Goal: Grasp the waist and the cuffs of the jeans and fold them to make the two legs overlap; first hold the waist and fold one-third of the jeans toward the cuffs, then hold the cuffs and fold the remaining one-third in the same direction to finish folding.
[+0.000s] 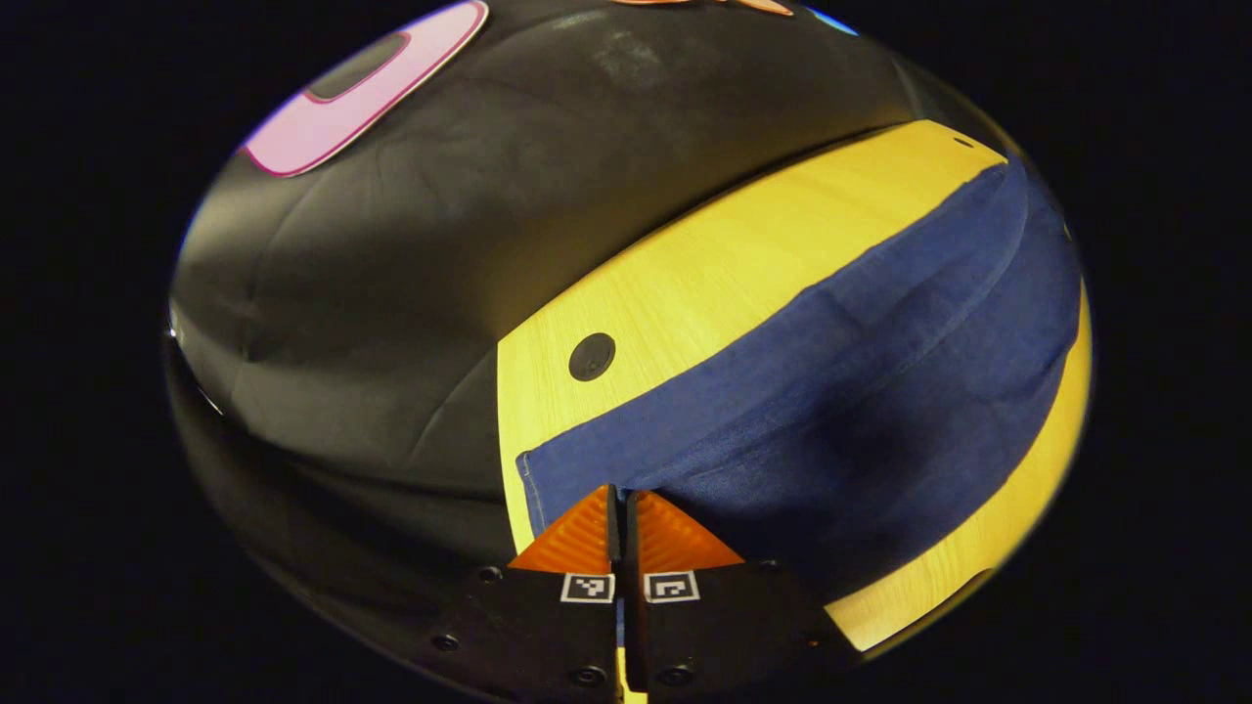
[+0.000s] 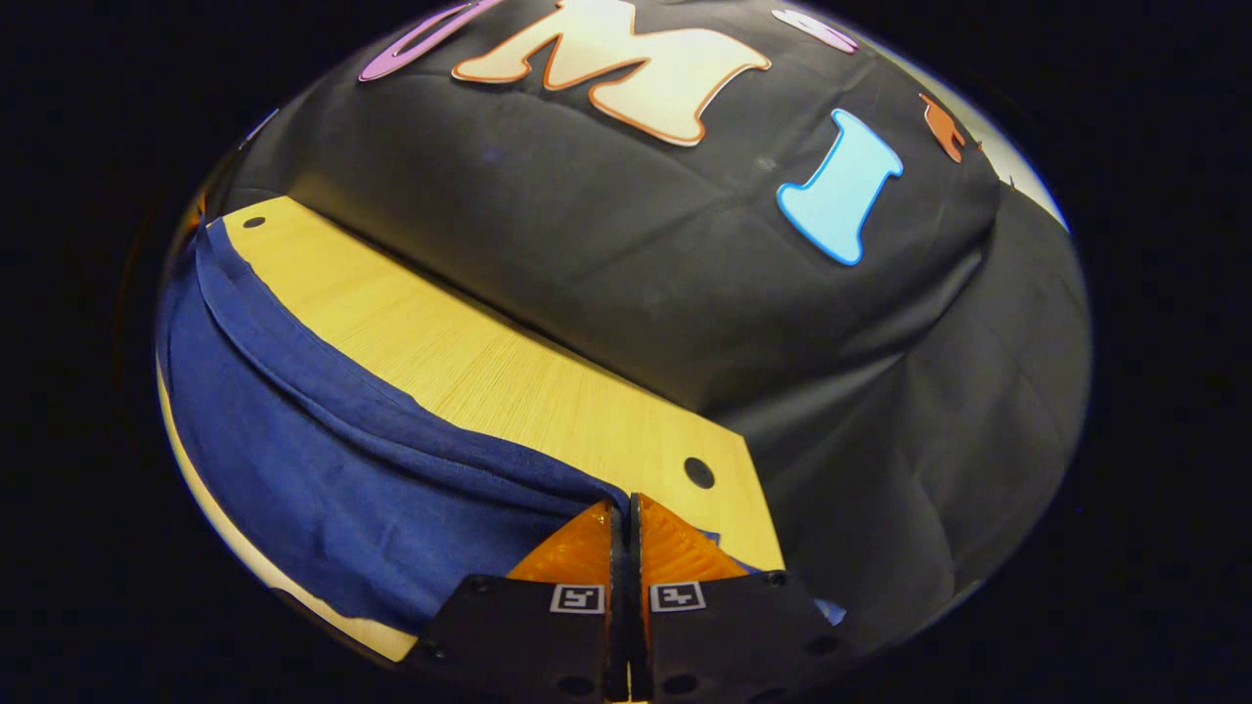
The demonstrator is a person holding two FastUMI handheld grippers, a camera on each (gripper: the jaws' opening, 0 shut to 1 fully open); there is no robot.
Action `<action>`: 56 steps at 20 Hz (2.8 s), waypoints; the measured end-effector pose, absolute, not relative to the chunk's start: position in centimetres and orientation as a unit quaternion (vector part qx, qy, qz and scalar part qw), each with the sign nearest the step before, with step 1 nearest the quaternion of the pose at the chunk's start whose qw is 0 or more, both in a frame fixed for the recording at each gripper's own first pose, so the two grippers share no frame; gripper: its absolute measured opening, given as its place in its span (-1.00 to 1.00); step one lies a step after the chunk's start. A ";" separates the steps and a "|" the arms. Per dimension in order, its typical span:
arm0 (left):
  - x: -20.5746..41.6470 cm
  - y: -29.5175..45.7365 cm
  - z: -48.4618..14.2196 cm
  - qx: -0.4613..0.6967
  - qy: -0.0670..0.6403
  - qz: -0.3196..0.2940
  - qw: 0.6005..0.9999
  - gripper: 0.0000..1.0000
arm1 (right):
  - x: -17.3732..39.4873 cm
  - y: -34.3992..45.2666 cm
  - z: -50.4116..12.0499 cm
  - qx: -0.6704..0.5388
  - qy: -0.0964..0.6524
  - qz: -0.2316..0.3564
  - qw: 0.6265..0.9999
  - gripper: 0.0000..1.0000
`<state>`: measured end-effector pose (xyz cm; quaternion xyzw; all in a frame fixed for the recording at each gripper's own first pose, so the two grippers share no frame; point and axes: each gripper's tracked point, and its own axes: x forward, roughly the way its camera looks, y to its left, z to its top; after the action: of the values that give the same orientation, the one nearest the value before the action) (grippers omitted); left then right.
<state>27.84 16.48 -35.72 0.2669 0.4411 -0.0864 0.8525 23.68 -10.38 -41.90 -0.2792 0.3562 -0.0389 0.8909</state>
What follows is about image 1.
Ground blue denim jeans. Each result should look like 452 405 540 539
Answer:
515 156 1085 607

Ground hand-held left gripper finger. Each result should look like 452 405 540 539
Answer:
430 484 623 704
624 489 864 704

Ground black backdrop cloth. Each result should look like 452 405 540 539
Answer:
166 0 1008 666

